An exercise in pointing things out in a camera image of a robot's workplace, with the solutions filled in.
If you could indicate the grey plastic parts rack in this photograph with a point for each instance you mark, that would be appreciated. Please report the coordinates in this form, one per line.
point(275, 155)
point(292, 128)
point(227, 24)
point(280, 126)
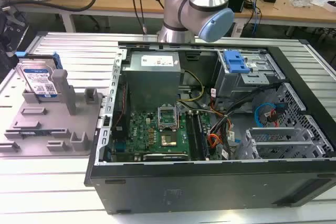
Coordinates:
point(52, 119)

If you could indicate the green motherboard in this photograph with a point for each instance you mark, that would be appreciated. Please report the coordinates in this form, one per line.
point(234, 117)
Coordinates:
point(157, 134)

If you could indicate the black graphics card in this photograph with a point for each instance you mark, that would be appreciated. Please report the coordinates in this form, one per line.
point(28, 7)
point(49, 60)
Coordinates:
point(165, 157)

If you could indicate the silver expansion slot bracket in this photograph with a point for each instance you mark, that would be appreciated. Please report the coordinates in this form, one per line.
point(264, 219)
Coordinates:
point(275, 140)

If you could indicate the RAM slot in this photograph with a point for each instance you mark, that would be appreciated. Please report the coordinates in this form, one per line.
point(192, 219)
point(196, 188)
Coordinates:
point(194, 134)

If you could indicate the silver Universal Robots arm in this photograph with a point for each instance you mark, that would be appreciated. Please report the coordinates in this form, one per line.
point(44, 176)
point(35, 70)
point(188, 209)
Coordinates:
point(193, 11)

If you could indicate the hard disk in blue carrier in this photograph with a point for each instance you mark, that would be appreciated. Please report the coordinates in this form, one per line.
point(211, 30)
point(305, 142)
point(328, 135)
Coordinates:
point(38, 77)

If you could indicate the silver drive cage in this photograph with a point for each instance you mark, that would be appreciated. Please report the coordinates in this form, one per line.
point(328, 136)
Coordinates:
point(244, 77)

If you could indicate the wooden desk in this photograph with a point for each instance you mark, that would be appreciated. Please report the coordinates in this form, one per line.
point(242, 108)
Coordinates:
point(168, 1)

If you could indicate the CPU socket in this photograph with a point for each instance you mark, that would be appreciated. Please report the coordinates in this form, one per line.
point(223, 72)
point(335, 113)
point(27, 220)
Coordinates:
point(167, 118)

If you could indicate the grey power supply unit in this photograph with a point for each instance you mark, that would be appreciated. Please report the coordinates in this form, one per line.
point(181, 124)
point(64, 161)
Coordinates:
point(152, 77)

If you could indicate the black open PC case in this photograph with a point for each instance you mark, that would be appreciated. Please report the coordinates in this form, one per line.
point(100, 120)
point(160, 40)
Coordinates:
point(210, 176)

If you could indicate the bronze chipset heatsink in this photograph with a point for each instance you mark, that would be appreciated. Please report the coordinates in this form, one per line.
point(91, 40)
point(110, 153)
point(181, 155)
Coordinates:
point(169, 140)

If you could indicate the blue drive bay latch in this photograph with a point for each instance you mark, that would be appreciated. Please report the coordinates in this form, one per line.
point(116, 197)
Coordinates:
point(235, 62)

